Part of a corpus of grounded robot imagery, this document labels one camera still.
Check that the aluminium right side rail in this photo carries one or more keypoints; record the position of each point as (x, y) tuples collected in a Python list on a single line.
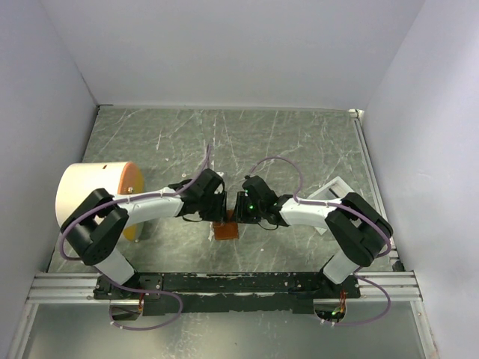
[(356, 116)]

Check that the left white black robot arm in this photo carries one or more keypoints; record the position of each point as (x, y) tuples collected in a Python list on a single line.
[(96, 225)]

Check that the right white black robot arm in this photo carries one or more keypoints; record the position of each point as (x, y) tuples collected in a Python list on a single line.
[(360, 231)]

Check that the white orange cylinder drum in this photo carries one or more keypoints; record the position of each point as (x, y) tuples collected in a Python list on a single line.
[(80, 179)]

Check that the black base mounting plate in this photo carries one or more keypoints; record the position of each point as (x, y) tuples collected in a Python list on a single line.
[(297, 292)]

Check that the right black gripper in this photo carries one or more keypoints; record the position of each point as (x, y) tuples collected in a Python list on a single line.
[(239, 212)]

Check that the aluminium front rail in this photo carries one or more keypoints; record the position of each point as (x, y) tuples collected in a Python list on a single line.
[(71, 288)]

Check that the brown leather card holder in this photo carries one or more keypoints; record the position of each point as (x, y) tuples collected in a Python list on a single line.
[(226, 230)]

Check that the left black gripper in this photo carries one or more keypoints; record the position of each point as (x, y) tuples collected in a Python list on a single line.
[(221, 212)]

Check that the white card tray box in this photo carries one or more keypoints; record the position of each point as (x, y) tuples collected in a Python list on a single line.
[(336, 188)]

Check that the aluminium rail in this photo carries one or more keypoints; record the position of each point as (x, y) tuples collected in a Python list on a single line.
[(71, 288), (356, 116)]

